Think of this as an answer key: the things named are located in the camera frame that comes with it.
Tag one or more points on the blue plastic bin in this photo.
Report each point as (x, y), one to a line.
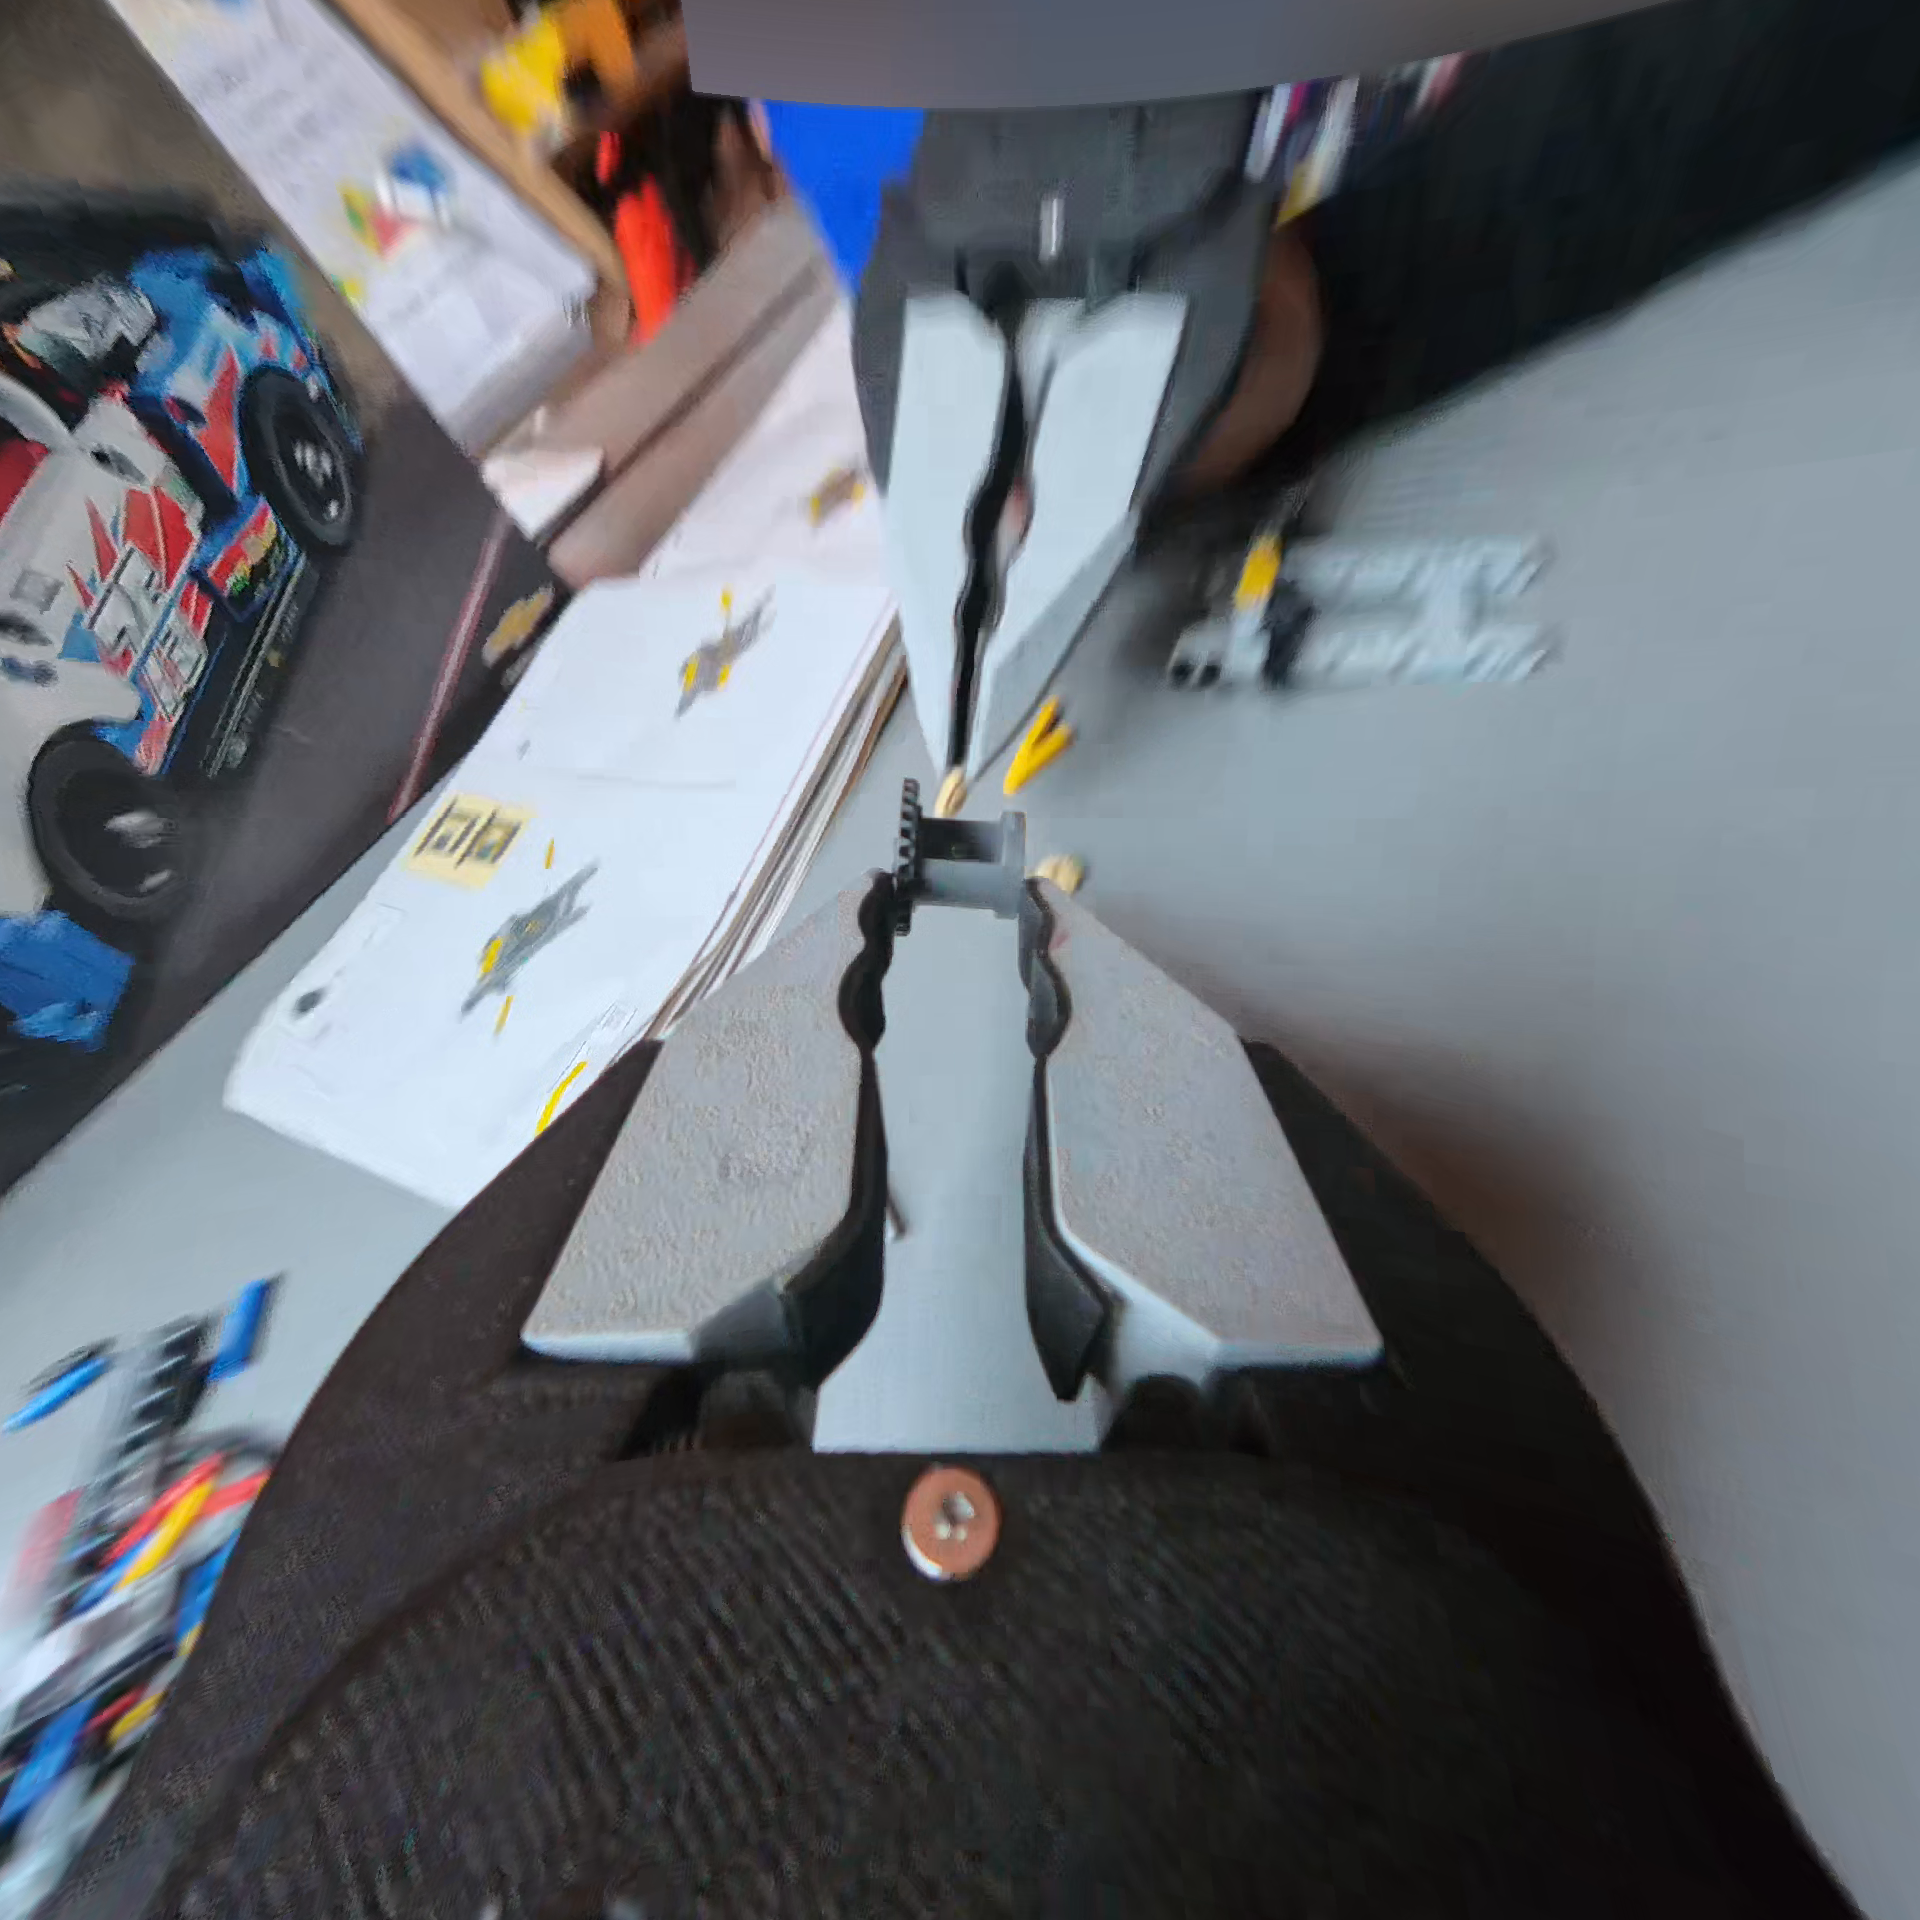
(827, 181)

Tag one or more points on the black lego set box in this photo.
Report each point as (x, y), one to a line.
(224, 600)

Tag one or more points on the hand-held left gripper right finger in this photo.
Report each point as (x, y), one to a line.
(1184, 1171)

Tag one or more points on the white instruction booklet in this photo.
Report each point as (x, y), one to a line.
(675, 704)

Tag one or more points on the person's right hand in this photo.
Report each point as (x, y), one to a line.
(1272, 375)

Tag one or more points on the yellow lego axle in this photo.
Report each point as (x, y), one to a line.
(1047, 755)
(1032, 746)

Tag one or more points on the person's right forearm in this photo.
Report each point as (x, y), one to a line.
(1622, 224)

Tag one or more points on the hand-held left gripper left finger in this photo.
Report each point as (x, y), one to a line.
(722, 1141)

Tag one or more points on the dark grey lego differential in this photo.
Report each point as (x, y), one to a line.
(967, 878)

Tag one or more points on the pile of mixed lego pieces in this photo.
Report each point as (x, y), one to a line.
(136, 1546)

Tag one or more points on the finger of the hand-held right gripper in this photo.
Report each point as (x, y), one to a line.
(1095, 434)
(938, 434)

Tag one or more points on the light grey lego frame assembly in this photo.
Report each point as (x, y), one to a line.
(1395, 629)

